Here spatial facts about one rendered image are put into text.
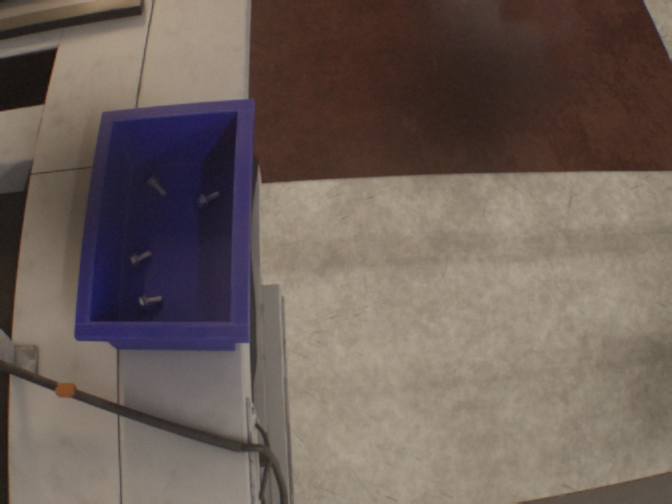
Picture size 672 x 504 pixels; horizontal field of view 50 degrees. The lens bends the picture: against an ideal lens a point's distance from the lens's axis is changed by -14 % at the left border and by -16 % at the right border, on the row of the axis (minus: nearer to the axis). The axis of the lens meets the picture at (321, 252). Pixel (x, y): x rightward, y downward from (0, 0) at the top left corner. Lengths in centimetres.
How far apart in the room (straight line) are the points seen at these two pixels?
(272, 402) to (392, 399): 48
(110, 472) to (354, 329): 100
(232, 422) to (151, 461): 9
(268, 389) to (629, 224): 102
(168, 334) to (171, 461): 12
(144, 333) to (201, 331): 5
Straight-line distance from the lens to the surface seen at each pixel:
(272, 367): 117
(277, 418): 115
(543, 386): 165
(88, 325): 69
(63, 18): 101
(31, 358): 78
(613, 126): 202
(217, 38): 94
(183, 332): 67
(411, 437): 158
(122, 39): 97
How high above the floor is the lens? 152
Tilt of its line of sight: 63 degrees down
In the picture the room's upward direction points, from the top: 1 degrees counter-clockwise
